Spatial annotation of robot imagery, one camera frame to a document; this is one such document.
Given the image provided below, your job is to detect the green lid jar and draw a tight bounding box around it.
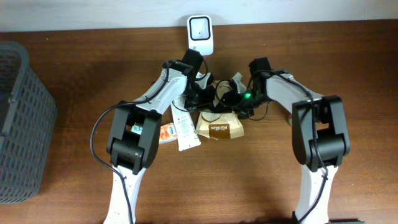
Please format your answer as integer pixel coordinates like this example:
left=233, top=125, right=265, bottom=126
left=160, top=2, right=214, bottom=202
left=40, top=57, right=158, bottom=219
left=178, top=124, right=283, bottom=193
left=288, top=114, right=293, bottom=126

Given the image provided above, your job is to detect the small orange packet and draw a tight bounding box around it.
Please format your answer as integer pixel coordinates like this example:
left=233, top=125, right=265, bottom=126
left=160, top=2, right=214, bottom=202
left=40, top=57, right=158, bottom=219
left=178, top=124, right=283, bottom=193
left=159, top=123, right=177, bottom=144

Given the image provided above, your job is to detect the white barcode scanner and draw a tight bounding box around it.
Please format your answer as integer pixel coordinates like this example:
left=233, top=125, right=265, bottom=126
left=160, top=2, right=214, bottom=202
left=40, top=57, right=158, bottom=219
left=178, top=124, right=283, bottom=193
left=187, top=15, right=214, bottom=56

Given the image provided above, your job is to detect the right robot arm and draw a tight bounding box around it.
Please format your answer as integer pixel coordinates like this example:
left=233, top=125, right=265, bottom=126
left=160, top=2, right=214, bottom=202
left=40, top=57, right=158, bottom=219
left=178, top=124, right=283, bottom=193
left=211, top=57, right=351, bottom=223

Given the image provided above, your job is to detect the teal tissue pack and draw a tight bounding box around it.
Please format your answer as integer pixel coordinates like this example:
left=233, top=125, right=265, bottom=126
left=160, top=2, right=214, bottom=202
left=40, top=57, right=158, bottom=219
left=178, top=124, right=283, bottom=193
left=131, top=124, right=143, bottom=135

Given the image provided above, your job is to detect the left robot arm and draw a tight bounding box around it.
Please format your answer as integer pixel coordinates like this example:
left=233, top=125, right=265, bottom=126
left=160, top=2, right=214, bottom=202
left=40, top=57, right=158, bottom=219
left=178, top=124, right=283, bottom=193
left=105, top=49, right=212, bottom=223

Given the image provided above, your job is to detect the beige snack bag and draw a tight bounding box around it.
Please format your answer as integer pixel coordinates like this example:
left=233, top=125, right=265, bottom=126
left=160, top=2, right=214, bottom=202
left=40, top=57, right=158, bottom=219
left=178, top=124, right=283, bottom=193
left=196, top=81, right=244, bottom=140

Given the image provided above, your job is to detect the grey plastic mesh basket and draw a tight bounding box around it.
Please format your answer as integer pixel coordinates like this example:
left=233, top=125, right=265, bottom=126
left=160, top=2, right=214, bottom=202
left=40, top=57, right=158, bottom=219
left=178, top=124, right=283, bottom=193
left=1, top=41, right=57, bottom=204

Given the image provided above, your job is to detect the white cream tube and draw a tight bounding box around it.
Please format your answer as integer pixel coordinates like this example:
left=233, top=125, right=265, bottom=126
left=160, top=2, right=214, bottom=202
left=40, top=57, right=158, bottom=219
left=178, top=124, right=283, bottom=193
left=170, top=96, right=201, bottom=151

